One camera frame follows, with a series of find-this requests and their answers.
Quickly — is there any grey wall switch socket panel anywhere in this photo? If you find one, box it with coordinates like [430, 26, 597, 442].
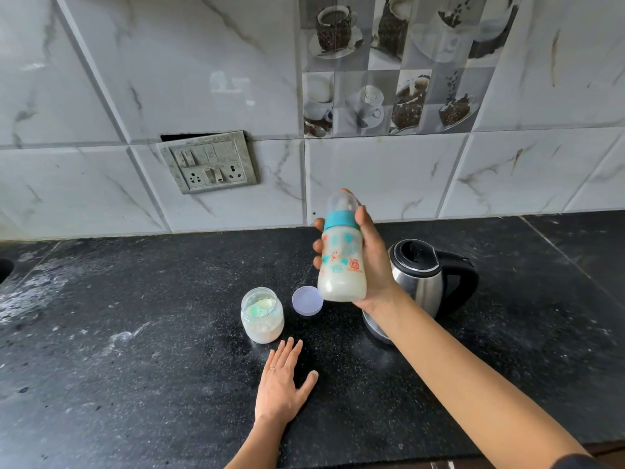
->
[157, 130, 258, 195]

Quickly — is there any pale lavender jar lid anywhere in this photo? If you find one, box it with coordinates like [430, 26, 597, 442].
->
[292, 285, 324, 317]

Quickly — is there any glass jar of white powder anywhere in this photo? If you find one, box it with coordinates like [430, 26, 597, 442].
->
[240, 287, 285, 345]

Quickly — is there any teal measuring scoop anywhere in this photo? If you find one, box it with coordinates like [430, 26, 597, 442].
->
[245, 298, 277, 318]

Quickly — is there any person's right hand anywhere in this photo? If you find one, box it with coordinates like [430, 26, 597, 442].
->
[312, 188, 406, 313]

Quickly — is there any dark shirt sleeve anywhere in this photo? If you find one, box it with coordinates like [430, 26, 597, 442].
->
[551, 453, 611, 469]

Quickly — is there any clear baby bottle blue print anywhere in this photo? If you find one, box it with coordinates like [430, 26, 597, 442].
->
[317, 227, 368, 303]

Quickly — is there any teal bottle nipple collar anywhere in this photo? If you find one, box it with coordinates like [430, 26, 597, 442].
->
[324, 209, 360, 232]

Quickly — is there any person's left hand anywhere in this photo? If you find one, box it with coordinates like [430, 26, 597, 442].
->
[254, 336, 319, 427]

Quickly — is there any steel electric kettle black handle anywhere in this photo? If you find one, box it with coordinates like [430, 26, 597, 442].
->
[362, 238, 480, 345]

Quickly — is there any brown lower cabinet front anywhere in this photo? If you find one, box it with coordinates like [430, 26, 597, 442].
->
[341, 440, 625, 469]

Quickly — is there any person's right forearm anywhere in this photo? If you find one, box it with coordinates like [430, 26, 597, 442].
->
[363, 292, 587, 469]

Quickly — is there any clear bottle cap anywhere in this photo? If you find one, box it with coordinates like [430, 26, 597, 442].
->
[326, 192, 361, 216]

